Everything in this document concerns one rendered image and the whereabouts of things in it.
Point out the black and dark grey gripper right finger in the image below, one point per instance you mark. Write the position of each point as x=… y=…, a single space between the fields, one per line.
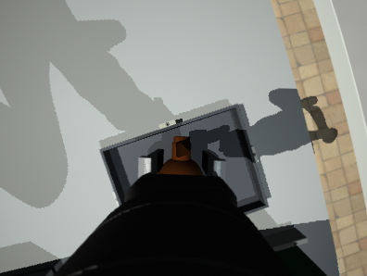
x=213 y=166

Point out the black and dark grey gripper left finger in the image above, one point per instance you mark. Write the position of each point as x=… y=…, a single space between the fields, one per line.
x=151 y=163

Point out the dark green crate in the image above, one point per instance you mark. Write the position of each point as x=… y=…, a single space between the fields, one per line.
x=299 y=263

